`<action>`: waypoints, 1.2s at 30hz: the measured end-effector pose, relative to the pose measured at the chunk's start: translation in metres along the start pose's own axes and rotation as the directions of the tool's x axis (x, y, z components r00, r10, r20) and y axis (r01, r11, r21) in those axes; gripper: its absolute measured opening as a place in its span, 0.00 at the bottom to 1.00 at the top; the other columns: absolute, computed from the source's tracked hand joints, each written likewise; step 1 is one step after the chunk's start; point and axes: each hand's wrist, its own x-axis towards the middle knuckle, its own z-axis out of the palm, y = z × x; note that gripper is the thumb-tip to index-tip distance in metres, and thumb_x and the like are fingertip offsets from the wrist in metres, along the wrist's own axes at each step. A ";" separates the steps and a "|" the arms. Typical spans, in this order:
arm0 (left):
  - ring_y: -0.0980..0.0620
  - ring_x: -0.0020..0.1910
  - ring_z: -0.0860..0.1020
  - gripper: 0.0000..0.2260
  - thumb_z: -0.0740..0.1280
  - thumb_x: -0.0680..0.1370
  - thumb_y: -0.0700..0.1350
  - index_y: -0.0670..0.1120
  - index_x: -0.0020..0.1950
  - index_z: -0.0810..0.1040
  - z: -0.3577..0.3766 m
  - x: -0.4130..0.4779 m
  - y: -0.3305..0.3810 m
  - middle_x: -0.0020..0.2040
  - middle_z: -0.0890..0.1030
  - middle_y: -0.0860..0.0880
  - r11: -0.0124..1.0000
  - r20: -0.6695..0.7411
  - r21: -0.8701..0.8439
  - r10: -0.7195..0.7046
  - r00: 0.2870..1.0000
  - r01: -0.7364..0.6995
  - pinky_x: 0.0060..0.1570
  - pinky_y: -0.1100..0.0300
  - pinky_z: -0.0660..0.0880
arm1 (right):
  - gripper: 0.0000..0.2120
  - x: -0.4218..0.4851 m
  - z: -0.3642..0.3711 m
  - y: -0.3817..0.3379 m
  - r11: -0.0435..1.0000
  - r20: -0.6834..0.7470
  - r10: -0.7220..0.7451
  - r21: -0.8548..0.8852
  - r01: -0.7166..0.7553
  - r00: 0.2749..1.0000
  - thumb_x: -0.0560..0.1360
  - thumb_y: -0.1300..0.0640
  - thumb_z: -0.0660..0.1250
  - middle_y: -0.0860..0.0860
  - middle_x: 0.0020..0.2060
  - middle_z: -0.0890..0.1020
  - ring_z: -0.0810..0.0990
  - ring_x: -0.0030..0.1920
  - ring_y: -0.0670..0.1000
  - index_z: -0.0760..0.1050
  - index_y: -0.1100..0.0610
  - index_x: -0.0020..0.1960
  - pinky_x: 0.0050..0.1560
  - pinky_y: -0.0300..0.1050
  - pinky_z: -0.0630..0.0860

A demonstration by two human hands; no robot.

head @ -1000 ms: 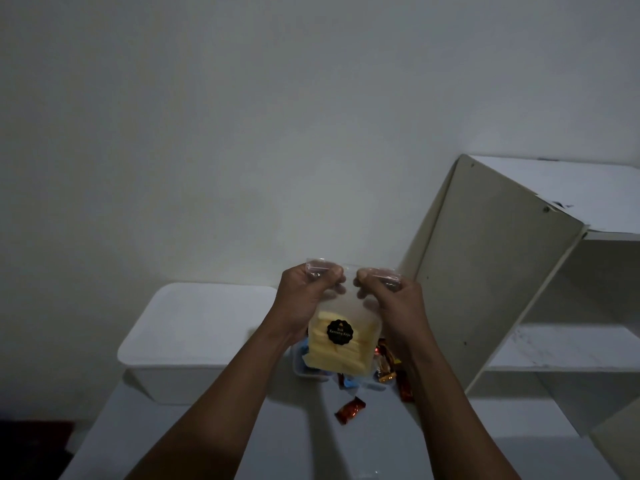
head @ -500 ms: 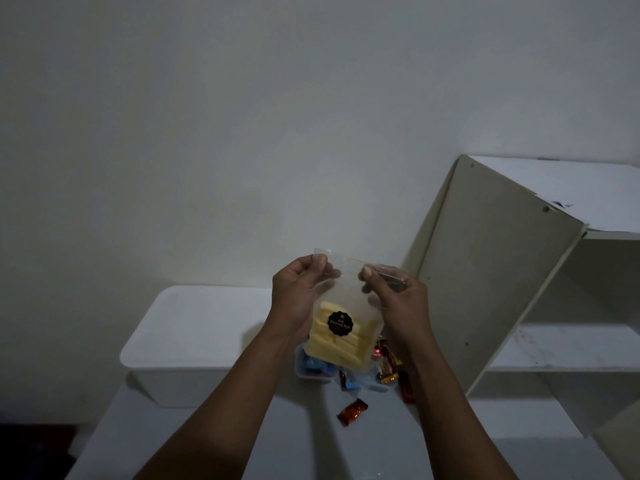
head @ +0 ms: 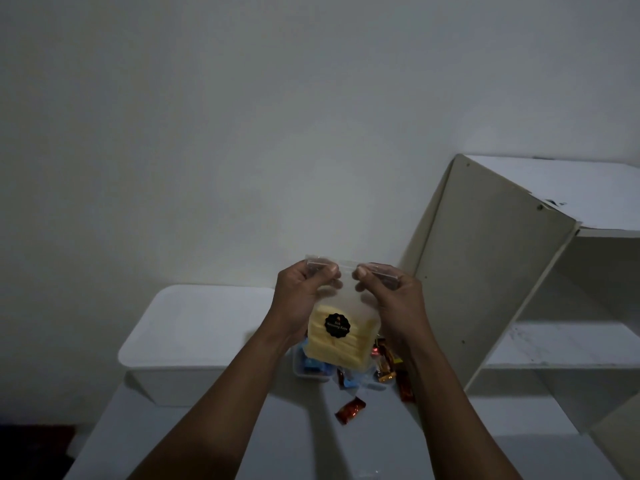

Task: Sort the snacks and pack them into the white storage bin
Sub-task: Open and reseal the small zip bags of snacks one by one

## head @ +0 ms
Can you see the red candy wrapper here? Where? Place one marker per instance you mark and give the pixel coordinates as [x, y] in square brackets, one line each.
[350, 410]

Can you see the person's right hand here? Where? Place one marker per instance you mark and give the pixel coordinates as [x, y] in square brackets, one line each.
[397, 314]

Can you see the person's left forearm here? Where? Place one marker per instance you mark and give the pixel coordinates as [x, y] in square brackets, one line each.
[220, 419]

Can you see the pile of candies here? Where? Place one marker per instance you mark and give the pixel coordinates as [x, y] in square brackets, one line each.
[385, 367]

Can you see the clear bag yellow sticks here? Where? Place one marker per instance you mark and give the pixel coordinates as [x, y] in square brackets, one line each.
[345, 344]

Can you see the person's left hand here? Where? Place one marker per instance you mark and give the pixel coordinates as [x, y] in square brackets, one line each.
[295, 304]

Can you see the white plastic storage bin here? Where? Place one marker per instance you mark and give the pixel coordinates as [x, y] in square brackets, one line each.
[200, 329]

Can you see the person's right forearm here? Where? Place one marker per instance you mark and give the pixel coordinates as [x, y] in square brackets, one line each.
[450, 424]

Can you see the white shelf unit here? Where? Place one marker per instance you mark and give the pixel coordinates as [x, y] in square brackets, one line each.
[490, 274]

